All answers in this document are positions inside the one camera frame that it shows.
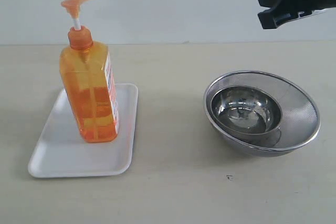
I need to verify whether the steel mesh strainer basket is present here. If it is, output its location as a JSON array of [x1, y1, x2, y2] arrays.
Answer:
[[203, 70, 321, 157]]

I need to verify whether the white rectangular plastic tray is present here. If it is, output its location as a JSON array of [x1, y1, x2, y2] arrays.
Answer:
[[28, 83, 139, 178]]

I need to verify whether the orange dish soap pump bottle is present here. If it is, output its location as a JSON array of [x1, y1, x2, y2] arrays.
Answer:
[[59, 0, 120, 143]]

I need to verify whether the small stainless steel bowl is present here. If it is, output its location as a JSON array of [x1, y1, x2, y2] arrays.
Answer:
[[211, 86, 282, 147]]

